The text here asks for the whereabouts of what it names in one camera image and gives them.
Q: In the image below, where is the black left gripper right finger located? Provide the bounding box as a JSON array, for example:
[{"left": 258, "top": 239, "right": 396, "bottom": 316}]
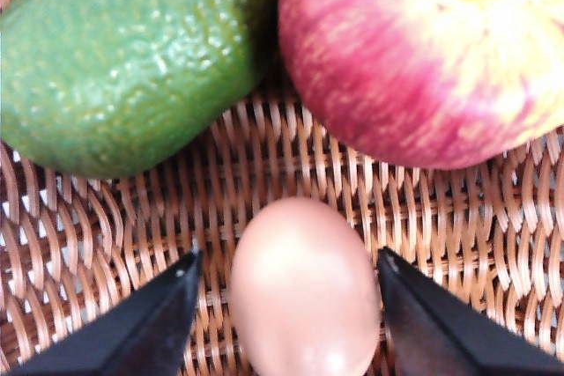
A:
[{"left": 377, "top": 247, "right": 564, "bottom": 376}]

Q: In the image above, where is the beige egg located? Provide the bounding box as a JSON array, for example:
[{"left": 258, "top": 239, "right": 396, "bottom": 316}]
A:
[{"left": 231, "top": 197, "right": 381, "bottom": 376}]

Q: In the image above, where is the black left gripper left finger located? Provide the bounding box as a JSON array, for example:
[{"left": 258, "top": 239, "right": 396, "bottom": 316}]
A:
[{"left": 8, "top": 249, "right": 204, "bottom": 376}]

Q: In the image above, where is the green avocado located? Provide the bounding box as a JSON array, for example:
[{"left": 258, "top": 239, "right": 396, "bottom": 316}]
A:
[{"left": 0, "top": 0, "right": 275, "bottom": 178}]

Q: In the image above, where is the red yellow apple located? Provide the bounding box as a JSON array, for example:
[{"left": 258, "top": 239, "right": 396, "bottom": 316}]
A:
[{"left": 278, "top": 0, "right": 564, "bottom": 169}]

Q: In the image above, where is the brown wicker basket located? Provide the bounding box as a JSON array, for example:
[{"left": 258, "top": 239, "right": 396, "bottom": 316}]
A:
[{"left": 0, "top": 30, "right": 564, "bottom": 376}]

